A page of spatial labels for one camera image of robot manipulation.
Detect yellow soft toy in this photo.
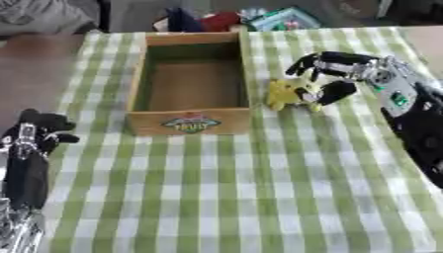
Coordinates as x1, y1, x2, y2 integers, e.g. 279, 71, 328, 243
263, 77, 325, 113

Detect dark blue bag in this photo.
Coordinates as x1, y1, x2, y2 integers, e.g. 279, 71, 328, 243
162, 7, 205, 33

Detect green printed box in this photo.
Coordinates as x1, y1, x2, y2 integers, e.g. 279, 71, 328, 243
240, 5, 324, 33

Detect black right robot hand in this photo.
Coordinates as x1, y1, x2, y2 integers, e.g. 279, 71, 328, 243
284, 50, 385, 107

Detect tan cardboard box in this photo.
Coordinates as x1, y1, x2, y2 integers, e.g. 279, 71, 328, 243
123, 31, 255, 136

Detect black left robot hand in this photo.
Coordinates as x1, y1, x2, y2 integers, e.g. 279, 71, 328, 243
0, 108, 82, 211

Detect red bag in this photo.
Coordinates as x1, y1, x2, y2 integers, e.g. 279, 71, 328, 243
199, 11, 244, 33

